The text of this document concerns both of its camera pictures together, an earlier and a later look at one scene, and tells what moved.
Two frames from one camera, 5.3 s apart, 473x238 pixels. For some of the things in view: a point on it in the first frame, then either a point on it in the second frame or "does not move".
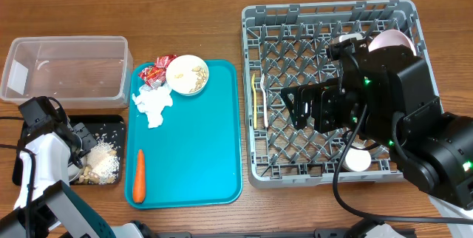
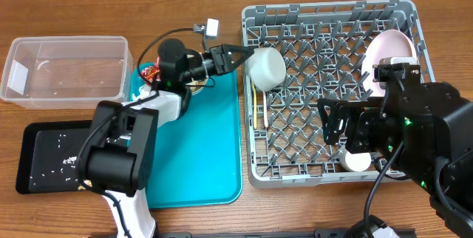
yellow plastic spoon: x=255 y=109 does not move
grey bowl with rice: x=73 y=171 → x=267 y=68
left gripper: x=89 y=140 → x=224 y=59
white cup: x=358 y=160 does not move
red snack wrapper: x=156 y=75 does not move
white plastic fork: x=264 y=90 does not move
